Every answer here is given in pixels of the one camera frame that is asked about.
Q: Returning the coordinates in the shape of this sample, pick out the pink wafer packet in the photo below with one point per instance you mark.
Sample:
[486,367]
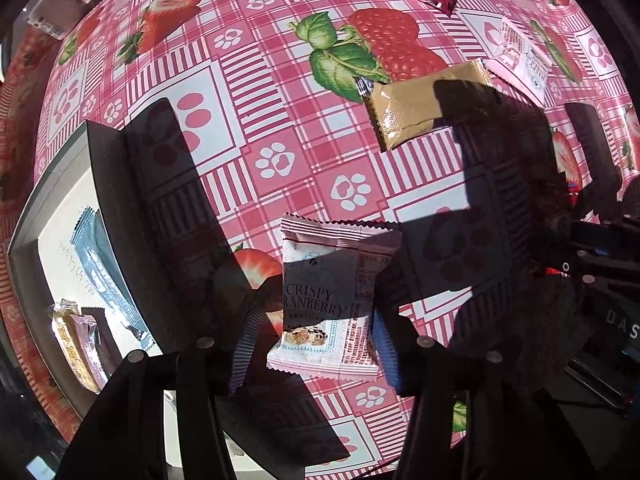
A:
[92,351]

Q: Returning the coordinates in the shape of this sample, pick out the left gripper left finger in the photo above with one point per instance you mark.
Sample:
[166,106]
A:
[260,314]

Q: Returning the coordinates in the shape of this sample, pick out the white crispy cranberry snack packet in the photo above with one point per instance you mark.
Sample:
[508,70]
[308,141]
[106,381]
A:
[329,275]

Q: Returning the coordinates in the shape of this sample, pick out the blue wafer packet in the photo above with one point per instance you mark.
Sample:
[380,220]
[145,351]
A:
[95,253]

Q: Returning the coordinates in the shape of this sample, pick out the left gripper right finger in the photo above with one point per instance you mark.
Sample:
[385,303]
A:
[395,340]

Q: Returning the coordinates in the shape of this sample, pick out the white shallow cardboard box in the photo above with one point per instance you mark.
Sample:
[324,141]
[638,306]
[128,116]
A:
[45,267]

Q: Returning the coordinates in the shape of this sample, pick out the white pink small snack packet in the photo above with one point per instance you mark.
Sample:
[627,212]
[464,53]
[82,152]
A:
[517,60]

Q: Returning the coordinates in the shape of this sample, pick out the strawberry pattern pink tablecloth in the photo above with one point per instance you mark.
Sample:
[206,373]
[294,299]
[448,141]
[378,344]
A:
[269,124]

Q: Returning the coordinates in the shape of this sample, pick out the yellow rice cracker packet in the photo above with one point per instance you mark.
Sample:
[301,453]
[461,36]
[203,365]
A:
[60,314]

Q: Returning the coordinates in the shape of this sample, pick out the gold brown snack bar packet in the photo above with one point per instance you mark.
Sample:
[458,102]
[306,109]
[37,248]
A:
[403,110]

